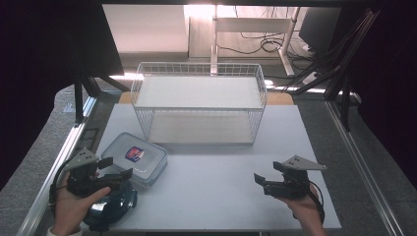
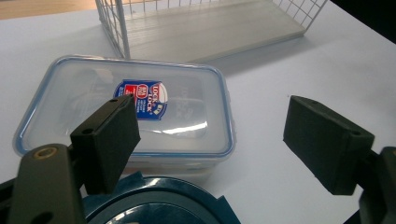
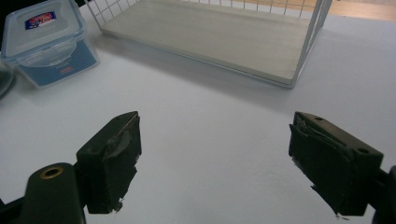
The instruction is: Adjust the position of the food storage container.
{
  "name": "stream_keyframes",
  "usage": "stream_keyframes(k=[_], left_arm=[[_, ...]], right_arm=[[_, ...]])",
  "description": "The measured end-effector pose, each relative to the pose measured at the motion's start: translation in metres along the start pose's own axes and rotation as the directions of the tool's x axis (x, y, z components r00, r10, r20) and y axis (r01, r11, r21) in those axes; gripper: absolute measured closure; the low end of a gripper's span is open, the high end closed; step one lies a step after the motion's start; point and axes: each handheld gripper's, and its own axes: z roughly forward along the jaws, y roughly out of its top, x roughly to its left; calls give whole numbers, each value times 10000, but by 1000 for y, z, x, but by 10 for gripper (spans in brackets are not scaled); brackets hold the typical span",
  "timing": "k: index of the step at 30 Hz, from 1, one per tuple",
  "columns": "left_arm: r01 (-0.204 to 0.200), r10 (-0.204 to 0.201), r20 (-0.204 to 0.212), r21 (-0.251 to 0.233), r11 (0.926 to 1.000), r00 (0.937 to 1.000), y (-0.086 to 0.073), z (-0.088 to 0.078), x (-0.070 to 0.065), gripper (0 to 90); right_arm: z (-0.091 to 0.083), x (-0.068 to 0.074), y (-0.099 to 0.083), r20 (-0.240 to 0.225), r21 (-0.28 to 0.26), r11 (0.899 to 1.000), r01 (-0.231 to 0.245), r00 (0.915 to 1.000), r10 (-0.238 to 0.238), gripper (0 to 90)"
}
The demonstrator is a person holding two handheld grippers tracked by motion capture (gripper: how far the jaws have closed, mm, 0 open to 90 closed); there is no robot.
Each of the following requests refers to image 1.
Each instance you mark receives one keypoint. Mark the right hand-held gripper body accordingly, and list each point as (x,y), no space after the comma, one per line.
(291,187)

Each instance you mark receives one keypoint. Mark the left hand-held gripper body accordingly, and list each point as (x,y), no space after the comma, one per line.
(82,180)

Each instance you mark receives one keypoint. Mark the clear rectangular food container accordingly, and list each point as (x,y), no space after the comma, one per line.
(144,154)

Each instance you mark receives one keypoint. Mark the dark round food container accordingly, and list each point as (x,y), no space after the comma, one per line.
(114,206)

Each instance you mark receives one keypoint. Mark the person's right hand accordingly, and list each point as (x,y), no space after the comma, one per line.
(306,209)

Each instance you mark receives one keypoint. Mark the person's left hand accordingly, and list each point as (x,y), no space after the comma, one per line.
(70,211)

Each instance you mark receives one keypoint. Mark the white sleeve cuff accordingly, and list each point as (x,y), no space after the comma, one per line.
(62,233)

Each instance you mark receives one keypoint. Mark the black tripod stand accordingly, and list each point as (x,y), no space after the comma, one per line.
(78,105)
(344,108)

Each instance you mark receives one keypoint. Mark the black curtain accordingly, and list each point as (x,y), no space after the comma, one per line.
(39,65)
(390,82)

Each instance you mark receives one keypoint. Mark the white cabinet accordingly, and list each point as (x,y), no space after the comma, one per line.
(146,28)

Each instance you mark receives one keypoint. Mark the dark monitor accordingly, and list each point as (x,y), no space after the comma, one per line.
(319,28)

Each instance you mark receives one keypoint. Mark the aluminium rail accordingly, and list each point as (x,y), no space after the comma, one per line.
(55,173)
(360,164)

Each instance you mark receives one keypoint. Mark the white desk frame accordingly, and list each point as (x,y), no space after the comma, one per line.
(252,24)

